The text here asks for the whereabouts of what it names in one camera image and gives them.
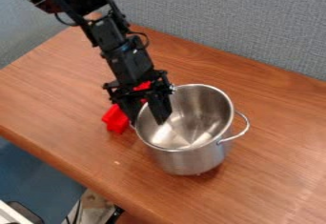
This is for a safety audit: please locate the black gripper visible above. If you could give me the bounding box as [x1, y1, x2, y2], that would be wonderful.
[102, 35, 172, 125]

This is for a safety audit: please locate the red rectangular block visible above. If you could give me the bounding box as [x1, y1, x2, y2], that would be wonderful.
[100, 80, 152, 135]

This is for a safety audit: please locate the stainless steel pot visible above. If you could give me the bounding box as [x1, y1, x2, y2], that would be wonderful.
[135, 84, 251, 175]

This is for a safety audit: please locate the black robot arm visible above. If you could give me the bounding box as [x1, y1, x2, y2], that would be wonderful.
[28, 0, 174, 124]

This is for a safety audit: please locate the white object at corner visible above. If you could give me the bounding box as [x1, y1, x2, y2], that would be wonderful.
[0, 200, 29, 224]

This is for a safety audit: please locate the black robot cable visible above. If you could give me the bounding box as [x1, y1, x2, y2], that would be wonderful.
[126, 31, 151, 51]

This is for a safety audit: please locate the black table leg frame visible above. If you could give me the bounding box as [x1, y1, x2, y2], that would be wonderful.
[62, 201, 123, 224]

